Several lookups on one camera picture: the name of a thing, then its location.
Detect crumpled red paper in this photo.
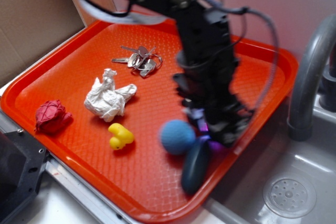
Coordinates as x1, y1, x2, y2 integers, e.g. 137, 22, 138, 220
35, 100, 73, 134

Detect red plastic tray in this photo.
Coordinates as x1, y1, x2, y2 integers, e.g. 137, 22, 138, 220
1, 20, 298, 223

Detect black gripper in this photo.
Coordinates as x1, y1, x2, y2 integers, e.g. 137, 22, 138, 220
173, 73, 254, 147

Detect grey toy sink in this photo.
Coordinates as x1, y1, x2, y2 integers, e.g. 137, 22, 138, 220
204, 92, 336, 224

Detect yellow rubber duck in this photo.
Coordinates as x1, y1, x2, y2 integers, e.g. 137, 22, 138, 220
108, 123, 134, 151

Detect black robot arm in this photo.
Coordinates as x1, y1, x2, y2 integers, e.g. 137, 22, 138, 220
82, 0, 253, 147

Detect crumpled white paper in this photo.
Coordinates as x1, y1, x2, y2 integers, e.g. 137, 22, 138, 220
84, 68, 137, 122

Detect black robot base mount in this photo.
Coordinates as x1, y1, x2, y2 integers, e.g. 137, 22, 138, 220
1, 129, 48, 223

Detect blue textured ball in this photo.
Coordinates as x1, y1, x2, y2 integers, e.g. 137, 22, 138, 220
160, 120, 196, 155

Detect bunch of metal keys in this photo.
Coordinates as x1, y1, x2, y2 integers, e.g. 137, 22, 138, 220
111, 46, 163, 78

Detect grey toy faucet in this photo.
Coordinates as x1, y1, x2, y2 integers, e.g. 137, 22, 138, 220
287, 14, 335, 141

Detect brown cardboard box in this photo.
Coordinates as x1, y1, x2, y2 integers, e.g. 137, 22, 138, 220
0, 0, 116, 88

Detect dark plastic pickle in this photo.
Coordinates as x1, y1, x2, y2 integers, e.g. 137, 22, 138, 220
181, 137, 211, 195

